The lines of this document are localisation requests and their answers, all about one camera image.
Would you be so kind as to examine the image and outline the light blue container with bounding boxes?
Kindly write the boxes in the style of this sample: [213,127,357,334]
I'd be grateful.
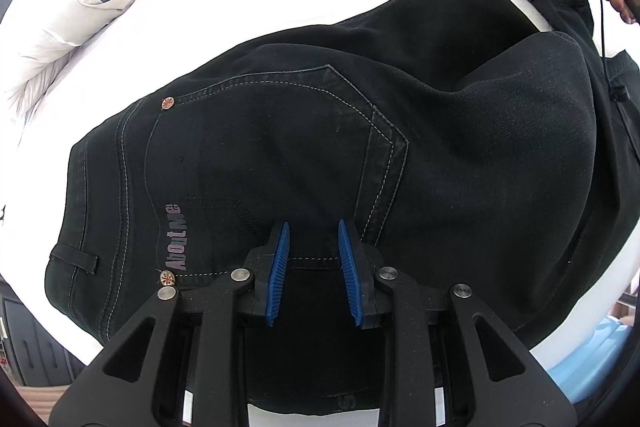
[547,312,637,404]

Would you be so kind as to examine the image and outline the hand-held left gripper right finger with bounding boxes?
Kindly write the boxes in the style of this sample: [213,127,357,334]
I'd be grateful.
[337,219,593,427]

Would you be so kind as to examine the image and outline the white and blue quilt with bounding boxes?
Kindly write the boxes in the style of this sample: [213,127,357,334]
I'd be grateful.
[2,0,146,118]

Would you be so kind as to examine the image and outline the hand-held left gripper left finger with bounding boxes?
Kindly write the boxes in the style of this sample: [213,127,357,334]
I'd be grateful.
[48,219,292,427]

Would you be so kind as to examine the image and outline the dark cabinet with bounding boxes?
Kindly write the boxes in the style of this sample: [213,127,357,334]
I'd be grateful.
[0,282,87,389]

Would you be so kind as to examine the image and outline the black denim pants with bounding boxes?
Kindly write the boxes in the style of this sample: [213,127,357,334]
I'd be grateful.
[44,0,640,418]

